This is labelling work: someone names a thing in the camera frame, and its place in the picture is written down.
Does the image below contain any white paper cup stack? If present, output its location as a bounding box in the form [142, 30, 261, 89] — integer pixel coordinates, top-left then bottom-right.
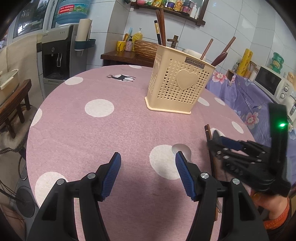
[76, 19, 92, 42]

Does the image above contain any white microwave oven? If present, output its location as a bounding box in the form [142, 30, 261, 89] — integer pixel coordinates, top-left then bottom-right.
[253, 65, 296, 110]

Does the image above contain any dark wooden spoon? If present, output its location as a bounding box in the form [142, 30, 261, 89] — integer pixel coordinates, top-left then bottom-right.
[210, 36, 236, 67]

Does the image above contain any glass jar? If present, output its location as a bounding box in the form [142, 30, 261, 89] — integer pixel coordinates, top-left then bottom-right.
[248, 61, 258, 80]

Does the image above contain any beige perforated utensil holder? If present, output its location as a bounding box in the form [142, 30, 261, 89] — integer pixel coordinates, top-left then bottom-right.
[145, 44, 217, 114]

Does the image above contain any grey water dispenser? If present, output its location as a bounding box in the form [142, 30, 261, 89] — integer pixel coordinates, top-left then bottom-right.
[42, 25, 78, 85]

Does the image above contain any blue water jug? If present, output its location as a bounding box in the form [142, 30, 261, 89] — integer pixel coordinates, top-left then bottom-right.
[56, 0, 91, 25]

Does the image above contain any pink polka dot tablecloth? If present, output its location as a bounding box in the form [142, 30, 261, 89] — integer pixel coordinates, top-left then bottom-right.
[26, 65, 257, 241]

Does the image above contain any green can stack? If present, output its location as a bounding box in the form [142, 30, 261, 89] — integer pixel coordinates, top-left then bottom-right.
[268, 52, 285, 74]

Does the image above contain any metal spoon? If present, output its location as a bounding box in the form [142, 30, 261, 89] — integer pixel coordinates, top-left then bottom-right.
[172, 143, 193, 163]

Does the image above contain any yellow wrap roll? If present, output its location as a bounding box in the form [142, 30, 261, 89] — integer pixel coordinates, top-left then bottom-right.
[238, 49, 253, 78]

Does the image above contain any wooden framed mirror shelf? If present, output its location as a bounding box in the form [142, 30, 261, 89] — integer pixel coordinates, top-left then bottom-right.
[131, 0, 210, 27]

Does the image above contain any round cushioned stool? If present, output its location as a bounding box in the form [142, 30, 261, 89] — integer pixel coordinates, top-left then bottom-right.
[0, 107, 38, 155]

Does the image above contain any yellow soap dispenser bottle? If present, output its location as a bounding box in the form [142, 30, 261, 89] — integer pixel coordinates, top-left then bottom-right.
[132, 28, 144, 41]

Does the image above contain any person's right hand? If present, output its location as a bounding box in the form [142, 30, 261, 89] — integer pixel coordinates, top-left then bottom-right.
[246, 185, 289, 221]

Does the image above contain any teal cup holder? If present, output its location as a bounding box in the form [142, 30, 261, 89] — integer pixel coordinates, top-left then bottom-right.
[74, 38, 96, 51]

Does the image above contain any person's right forearm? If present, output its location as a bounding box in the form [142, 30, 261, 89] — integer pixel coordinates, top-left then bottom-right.
[262, 199, 292, 231]

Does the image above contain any dark wooden counter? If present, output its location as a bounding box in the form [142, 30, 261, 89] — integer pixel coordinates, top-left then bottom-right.
[100, 50, 156, 68]

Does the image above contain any purple floral cloth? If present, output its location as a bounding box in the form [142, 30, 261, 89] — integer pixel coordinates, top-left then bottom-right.
[206, 70, 296, 150]

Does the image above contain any cream cooking pot with lid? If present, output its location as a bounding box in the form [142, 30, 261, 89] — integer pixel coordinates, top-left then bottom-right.
[0, 69, 20, 105]

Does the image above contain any dark soy sauce bottle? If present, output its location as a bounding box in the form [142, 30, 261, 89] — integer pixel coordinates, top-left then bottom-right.
[181, 0, 194, 15]

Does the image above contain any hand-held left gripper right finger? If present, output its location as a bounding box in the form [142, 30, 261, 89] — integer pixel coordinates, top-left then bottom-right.
[175, 151, 270, 241]

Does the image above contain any white bowl stack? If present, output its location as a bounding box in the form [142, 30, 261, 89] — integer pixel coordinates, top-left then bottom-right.
[182, 48, 204, 59]

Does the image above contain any floral pump bottle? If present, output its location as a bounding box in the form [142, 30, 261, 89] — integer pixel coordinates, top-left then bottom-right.
[126, 36, 135, 53]

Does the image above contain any wicker basket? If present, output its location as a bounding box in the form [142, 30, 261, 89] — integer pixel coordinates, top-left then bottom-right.
[134, 39, 160, 61]

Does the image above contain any beige cloth cover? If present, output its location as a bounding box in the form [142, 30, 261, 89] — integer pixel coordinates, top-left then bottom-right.
[0, 34, 44, 88]

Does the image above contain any black chopstick with beige tip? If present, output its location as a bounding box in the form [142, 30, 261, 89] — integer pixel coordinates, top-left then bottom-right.
[154, 20, 162, 46]

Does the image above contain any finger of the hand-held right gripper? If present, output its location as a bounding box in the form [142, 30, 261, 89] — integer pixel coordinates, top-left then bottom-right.
[207, 141, 262, 184]
[213, 131, 271, 158]

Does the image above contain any sliding glass window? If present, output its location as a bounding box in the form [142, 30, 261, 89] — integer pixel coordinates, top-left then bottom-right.
[9, 0, 59, 39]

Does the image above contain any small dark wooden stool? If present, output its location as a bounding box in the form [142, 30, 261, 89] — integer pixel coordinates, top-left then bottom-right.
[0, 79, 33, 139]

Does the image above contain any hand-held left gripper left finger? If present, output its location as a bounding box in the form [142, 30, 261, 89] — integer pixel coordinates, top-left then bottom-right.
[26, 152, 122, 241]

